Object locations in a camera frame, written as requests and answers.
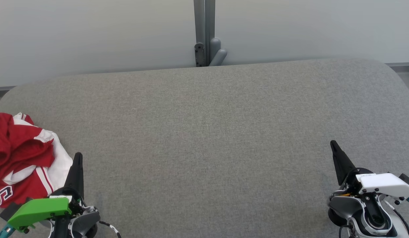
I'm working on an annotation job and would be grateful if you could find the dark metal post bracket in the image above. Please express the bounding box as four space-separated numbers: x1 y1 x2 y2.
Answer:
194 43 206 67

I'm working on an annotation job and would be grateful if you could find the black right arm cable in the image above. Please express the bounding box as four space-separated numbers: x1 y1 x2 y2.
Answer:
393 208 409 237

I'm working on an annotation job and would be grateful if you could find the grey tubular partition foot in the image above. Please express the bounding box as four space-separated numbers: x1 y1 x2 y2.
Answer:
209 38 228 67

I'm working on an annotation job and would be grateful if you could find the black white left arm cable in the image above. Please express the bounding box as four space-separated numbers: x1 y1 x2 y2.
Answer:
99 220 122 238

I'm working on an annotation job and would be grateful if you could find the red white lettered jersey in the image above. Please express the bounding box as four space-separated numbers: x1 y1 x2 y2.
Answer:
0 112 74 209

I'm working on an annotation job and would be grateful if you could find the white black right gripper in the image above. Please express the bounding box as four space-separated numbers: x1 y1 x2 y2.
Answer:
330 140 409 198

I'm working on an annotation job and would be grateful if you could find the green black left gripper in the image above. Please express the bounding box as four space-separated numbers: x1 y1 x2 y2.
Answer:
8 152 85 238

